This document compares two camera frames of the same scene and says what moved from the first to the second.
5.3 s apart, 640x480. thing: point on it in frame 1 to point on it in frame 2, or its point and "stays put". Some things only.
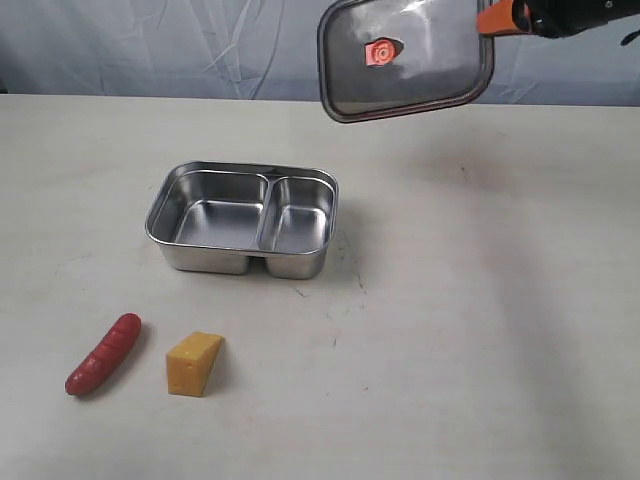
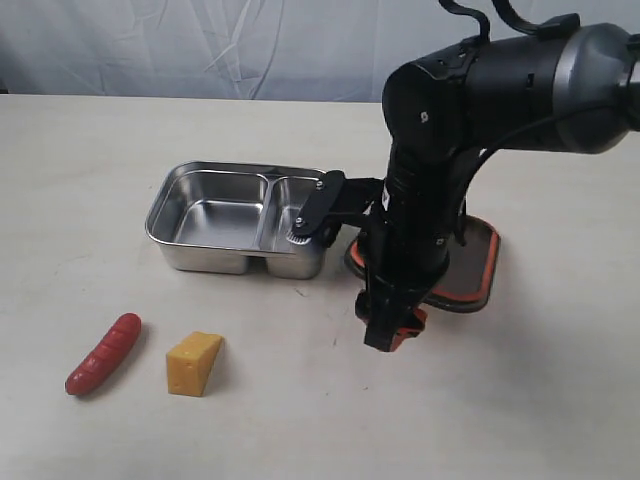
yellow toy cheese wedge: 190,362 stays put
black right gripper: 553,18 to 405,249
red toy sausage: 103,361 stays put
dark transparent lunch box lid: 379,58 to 471,269
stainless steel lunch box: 214,217 stays put
